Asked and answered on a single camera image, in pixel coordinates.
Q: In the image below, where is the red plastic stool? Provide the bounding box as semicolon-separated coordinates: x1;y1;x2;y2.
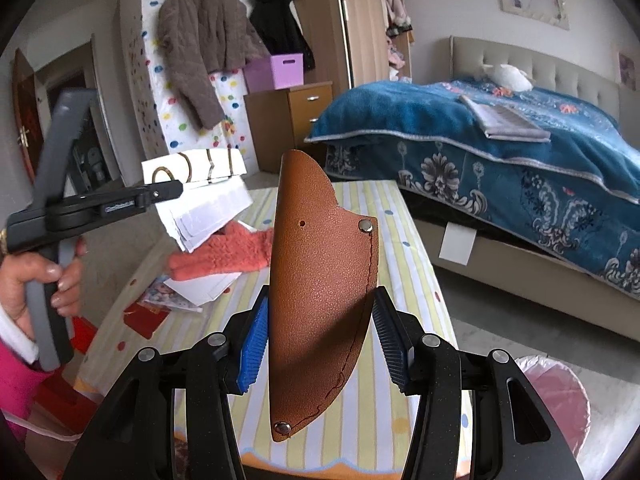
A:
30;316;99;436

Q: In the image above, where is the wooden drawer cabinet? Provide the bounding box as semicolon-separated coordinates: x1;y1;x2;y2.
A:
243;81;334;173

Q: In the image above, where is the person's left forearm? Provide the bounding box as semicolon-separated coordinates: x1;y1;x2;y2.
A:
0;305;76;431

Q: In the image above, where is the white toilet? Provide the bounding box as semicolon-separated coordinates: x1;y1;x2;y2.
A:
82;145;108;183

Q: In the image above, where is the black coat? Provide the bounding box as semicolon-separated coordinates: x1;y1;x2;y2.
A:
248;0;316;72

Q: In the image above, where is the beige upholstered bed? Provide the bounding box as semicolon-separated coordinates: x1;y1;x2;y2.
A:
405;36;640;346

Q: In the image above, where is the wooden wardrobe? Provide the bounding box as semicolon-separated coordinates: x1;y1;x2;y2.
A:
267;0;416;91

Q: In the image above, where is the yellow striped tablecloth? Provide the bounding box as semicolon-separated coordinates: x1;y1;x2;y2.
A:
75;179;473;480

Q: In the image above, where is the red packet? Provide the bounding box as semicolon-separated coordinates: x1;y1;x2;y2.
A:
122;300;171;340

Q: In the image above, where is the coral knitted glove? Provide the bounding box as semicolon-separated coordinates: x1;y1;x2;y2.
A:
167;222;275;282

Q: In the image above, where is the dark wooden door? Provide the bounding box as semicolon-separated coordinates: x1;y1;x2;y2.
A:
11;49;46;183

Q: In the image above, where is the bed with blue blanket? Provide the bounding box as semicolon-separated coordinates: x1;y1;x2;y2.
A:
305;77;640;303

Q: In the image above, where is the person's left hand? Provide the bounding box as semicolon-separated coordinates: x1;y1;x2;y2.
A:
0;242;87;348

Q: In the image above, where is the brown leather sheath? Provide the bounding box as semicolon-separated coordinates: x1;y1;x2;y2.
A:
269;150;379;443

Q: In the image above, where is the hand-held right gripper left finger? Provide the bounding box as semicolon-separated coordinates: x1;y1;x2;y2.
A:
62;285;273;480

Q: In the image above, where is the brown quilted coat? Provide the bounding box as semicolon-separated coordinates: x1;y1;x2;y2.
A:
157;0;271;131

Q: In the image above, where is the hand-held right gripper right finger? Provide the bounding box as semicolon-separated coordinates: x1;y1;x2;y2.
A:
371;285;586;480

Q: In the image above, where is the hanging pink jacket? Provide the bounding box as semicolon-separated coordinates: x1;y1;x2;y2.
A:
377;0;413;28

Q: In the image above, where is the purple plastic basket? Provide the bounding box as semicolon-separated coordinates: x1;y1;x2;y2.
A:
243;53;305;92

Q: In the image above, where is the white plush toy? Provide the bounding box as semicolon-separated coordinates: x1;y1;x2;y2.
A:
474;63;532;93

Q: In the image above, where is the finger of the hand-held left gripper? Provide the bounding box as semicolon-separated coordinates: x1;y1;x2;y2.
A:
144;179;185;207

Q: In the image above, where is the small wall picture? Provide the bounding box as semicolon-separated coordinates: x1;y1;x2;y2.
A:
616;50;638;86

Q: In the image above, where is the folded grey cloth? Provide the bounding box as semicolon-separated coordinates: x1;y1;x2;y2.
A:
459;94;552;143

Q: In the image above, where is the printed picture card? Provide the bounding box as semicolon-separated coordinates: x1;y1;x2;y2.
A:
137;280;203;313

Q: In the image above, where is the white paper tag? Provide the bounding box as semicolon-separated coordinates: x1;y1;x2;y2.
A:
439;223;477;266

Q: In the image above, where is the pile of folded clothes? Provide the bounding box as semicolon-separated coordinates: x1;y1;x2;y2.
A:
387;40;413;82

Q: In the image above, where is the white polka dot cabinet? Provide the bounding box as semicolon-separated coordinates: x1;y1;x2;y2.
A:
117;0;258;183

